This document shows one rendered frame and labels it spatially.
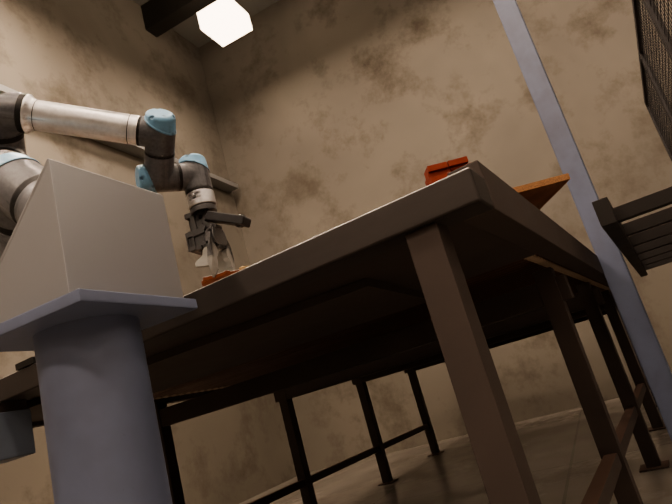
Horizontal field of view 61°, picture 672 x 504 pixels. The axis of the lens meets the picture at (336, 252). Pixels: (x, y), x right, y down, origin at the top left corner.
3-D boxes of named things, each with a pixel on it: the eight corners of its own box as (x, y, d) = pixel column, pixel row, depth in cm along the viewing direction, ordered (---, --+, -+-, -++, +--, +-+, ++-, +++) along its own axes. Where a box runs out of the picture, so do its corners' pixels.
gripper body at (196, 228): (204, 258, 156) (195, 218, 159) (231, 248, 154) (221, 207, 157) (188, 254, 149) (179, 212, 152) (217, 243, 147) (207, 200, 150)
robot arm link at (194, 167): (172, 165, 159) (202, 164, 163) (180, 201, 157) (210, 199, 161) (177, 151, 153) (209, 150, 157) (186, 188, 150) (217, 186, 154)
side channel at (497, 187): (495, 208, 97) (477, 158, 99) (462, 221, 100) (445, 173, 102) (632, 291, 444) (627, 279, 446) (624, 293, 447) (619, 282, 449)
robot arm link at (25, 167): (4, 181, 100) (-35, 152, 106) (13, 245, 107) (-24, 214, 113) (68, 166, 109) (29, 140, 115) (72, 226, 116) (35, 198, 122)
